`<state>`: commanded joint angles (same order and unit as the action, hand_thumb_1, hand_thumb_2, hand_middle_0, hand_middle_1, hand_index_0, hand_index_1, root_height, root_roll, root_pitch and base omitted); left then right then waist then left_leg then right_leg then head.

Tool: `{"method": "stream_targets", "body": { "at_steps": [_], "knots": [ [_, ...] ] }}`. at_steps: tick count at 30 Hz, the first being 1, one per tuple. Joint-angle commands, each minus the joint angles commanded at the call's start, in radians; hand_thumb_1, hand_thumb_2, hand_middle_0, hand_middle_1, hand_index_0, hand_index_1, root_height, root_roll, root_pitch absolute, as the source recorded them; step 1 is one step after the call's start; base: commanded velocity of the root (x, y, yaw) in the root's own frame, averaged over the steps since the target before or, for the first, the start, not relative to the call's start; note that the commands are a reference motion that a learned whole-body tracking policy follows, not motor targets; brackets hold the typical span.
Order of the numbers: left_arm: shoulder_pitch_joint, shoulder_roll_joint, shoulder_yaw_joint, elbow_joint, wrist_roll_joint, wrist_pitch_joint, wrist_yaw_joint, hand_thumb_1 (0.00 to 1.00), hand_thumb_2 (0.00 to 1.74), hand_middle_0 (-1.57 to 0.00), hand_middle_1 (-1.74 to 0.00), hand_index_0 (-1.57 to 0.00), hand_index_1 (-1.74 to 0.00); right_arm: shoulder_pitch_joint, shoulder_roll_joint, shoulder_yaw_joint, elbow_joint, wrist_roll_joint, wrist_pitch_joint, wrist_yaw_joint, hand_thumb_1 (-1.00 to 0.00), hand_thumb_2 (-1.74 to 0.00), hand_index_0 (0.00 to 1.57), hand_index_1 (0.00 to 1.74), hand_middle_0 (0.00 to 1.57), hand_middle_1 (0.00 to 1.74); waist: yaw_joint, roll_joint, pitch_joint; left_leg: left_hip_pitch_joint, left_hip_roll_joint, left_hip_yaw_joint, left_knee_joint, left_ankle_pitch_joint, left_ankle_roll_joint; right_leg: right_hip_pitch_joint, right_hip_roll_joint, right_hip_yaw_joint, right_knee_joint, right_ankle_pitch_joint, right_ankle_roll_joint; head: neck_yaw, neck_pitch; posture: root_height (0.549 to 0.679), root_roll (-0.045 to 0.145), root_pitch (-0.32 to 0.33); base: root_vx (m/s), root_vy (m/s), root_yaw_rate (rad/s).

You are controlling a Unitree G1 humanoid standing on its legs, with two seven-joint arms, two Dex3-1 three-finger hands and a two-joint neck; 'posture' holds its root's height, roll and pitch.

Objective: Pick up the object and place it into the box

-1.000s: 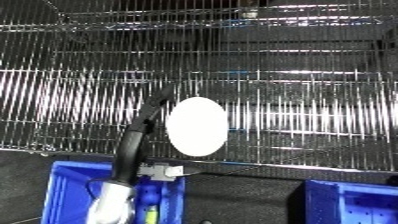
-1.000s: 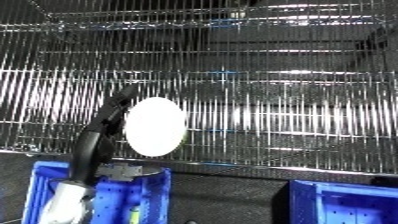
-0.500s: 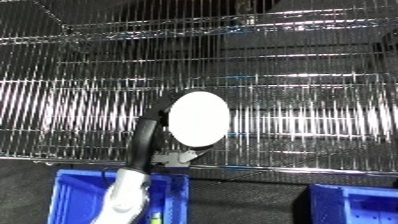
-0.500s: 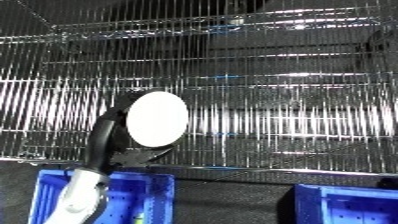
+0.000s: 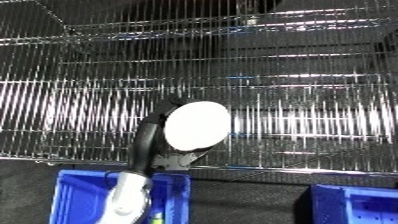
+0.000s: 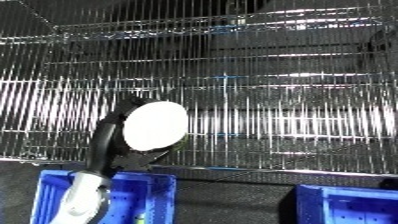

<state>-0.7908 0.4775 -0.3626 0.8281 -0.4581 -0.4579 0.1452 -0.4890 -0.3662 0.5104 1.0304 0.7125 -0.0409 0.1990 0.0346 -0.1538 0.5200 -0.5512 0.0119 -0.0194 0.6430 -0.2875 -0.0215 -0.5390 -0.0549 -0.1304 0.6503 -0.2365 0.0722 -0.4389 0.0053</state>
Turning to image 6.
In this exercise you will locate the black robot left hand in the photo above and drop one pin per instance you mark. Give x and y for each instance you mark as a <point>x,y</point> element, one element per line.
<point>103,146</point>

